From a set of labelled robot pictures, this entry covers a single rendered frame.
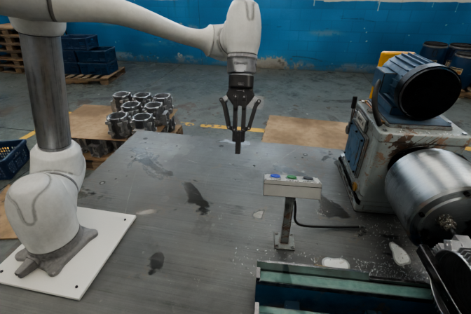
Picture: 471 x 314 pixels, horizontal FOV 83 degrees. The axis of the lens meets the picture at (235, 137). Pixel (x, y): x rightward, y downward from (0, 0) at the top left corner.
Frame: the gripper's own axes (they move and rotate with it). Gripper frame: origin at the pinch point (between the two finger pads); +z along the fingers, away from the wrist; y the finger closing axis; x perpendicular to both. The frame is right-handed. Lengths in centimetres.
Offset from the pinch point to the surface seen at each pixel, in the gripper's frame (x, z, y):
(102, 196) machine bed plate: 21, 30, -59
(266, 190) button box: -3.5, 13.6, 9.5
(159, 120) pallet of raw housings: 176, 8, -96
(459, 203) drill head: -13, 10, 56
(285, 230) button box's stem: 4.3, 29.4, 16.8
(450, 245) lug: -21, 17, 50
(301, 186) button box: -3.6, 11.7, 19.6
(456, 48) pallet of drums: 407, -118, 318
